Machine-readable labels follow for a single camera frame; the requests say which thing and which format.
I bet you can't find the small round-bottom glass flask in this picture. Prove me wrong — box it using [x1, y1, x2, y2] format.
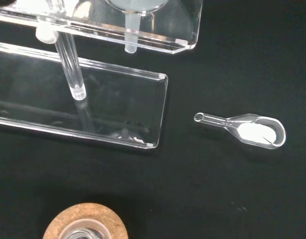
[58, 218, 112, 239]

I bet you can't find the brown cork ring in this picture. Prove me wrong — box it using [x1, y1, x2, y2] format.
[42, 202, 129, 239]

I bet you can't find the black bench cloth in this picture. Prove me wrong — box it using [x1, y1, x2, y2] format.
[0, 0, 306, 239]

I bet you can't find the clear acrylic funnel stand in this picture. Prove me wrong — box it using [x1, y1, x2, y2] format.
[0, 0, 203, 149]

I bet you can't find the glass weighing funnel with powder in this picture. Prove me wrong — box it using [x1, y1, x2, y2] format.
[193, 112, 286, 150]

